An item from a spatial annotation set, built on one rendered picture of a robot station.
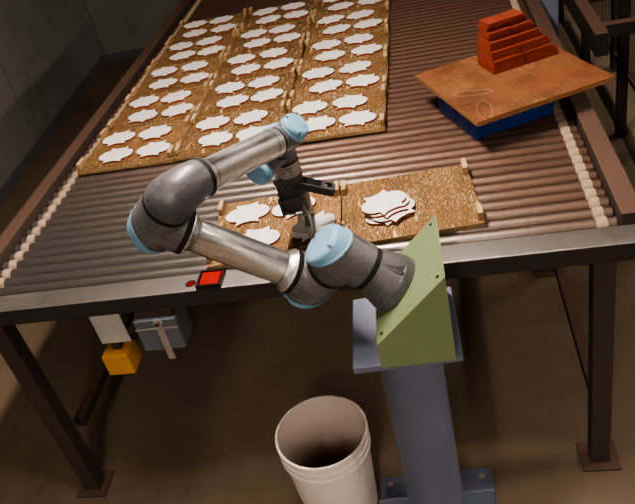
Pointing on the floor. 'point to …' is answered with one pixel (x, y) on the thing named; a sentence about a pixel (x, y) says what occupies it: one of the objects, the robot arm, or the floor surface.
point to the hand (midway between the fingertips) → (314, 228)
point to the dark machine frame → (590, 24)
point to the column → (420, 423)
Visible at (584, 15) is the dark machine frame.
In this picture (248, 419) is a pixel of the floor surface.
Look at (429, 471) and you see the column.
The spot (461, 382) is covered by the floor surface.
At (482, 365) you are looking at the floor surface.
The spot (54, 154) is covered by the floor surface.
